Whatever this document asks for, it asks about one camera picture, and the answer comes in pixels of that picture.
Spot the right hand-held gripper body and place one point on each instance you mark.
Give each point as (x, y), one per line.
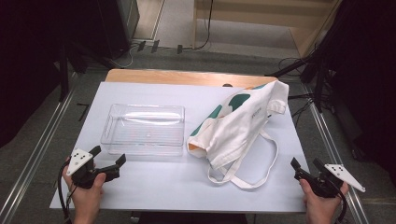
(323, 185)

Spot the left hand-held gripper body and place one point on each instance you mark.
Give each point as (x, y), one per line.
(81, 161)

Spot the clear plastic container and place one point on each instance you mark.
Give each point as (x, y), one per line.
(144, 130)

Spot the white canvas tote bag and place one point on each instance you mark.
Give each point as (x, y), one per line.
(236, 130)

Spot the person's right hand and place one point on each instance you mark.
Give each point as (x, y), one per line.
(322, 207)

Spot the person's left hand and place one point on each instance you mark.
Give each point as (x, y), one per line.
(85, 200)

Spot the white table cover sheet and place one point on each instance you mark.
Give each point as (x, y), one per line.
(162, 183)

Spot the person's dark clothing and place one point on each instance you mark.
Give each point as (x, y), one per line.
(193, 218)

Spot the black tripod leg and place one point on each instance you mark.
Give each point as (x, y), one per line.
(289, 67)

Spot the dark curtain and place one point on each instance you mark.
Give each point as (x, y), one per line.
(25, 62)
(367, 77)

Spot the small dark round object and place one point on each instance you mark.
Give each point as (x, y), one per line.
(227, 85)

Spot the wooden table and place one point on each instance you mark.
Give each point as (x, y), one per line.
(174, 77)

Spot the black floor plug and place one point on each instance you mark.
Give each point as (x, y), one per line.
(141, 45)
(179, 49)
(155, 46)

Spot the black cabinet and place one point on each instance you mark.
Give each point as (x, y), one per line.
(115, 25)

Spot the metal floor rail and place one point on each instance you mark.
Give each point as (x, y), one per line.
(34, 155)
(330, 146)

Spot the black stand post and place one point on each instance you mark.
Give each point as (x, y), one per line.
(64, 74)

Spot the light wooden furniture frame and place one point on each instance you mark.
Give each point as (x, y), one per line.
(264, 18)

